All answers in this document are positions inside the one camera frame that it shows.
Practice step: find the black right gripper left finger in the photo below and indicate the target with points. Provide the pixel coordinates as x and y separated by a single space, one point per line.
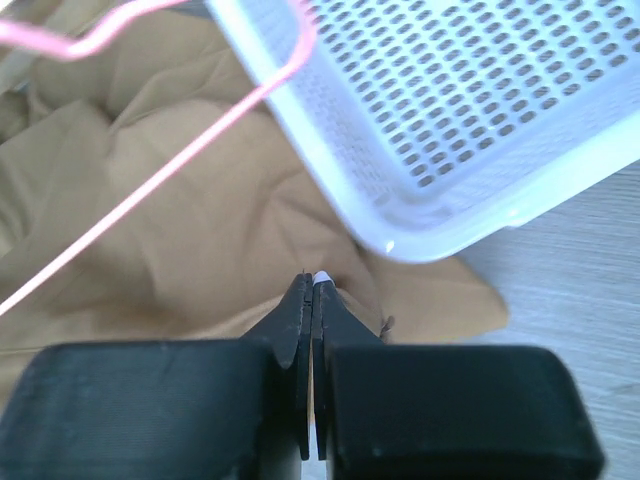
181 409

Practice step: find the tan cloth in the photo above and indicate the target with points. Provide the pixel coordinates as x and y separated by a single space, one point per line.
175 210

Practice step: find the white mesh basket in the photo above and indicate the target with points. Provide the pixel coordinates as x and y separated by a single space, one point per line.
430 125

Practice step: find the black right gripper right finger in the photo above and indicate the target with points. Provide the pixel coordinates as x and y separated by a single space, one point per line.
389 411

